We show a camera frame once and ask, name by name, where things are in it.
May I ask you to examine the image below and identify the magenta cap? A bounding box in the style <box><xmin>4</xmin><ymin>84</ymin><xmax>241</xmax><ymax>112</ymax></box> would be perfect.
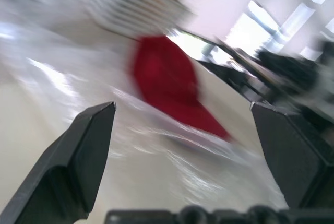
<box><xmin>128</xmin><ymin>34</ymin><xmax>233</xmax><ymax>142</ymax></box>

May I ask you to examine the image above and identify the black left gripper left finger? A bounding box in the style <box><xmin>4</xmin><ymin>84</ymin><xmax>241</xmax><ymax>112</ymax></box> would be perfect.
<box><xmin>0</xmin><ymin>101</ymin><xmax>117</xmax><ymax>224</ymax></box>

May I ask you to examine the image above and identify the white perforated plastic basket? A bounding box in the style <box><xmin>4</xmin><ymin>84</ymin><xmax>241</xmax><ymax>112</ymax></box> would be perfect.
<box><xmin>85</xmin><ymin>0</ymin><xmax>199</xmax><ymax>37</ymax></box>

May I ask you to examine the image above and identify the clear plastic bag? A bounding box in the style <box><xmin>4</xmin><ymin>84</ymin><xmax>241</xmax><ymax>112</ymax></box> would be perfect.
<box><xmin>0</xmin><ymin>12</ymin><xmax>288</xmax><ymax>209</ymax></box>

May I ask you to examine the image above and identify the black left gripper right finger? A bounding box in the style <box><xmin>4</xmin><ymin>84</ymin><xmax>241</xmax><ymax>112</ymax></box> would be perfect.
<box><xmin>250</xmin><ymin>101</ymin><xmax>334</xmax><ymax>209</ymax></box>

